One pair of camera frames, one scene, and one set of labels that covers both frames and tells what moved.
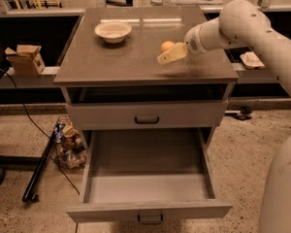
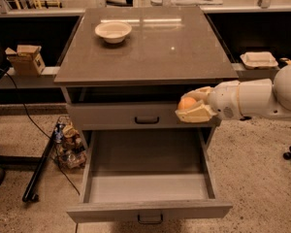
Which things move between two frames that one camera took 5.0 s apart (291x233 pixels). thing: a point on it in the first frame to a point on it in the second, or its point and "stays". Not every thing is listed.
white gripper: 192,43 to 225,100
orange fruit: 166,46 to 185,103
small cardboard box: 26,60 stays
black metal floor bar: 54,138 stays
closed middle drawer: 147,116 stays
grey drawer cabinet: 148,127 stays
